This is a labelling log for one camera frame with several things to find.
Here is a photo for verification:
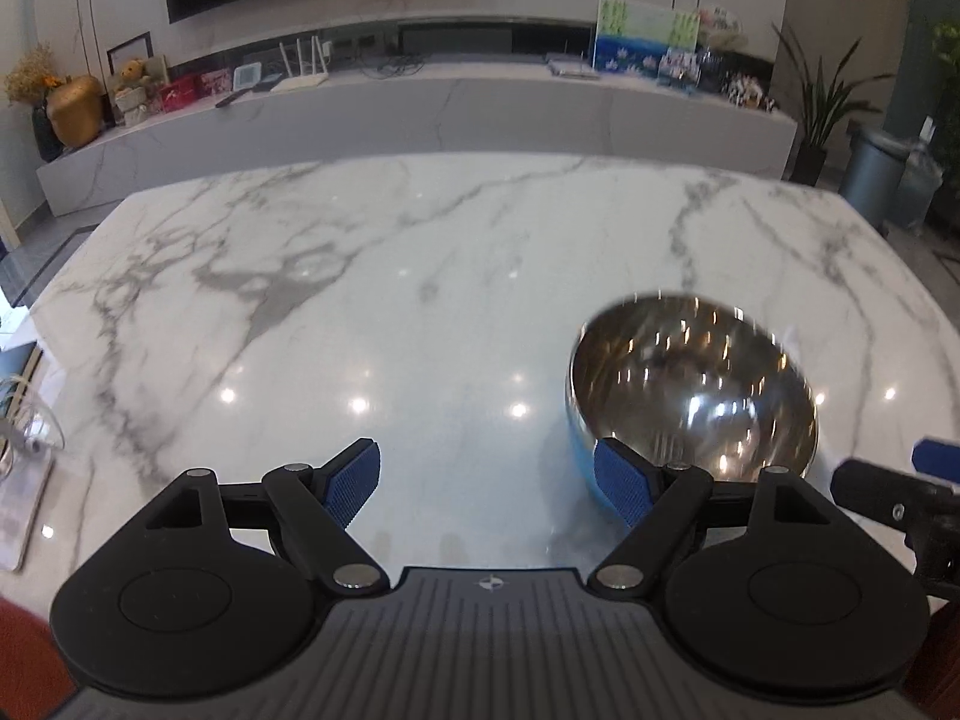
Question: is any framed certificate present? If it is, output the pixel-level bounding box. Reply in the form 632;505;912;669
106;32;155;75

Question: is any red gift box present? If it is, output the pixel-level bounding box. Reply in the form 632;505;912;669
158;73;202;112

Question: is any blue steel bowl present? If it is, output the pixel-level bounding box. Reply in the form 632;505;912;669
565;293;818;511

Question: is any golden round vase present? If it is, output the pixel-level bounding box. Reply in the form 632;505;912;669
47;75;103;149

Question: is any dried flower bouquet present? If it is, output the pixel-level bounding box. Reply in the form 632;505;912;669
2;44;67;106

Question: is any grey trash bin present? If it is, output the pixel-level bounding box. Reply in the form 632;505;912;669
839;127;910;229

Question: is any white wifi router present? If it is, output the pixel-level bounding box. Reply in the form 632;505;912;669
272;36;329;93

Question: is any colourful painting board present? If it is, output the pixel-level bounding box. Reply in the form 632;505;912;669
590;0;700;76

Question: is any potted green plant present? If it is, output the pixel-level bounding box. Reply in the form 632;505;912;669
775;23;893;187

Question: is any teddy bear toy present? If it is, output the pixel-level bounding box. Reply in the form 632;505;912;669
114;59;151;127

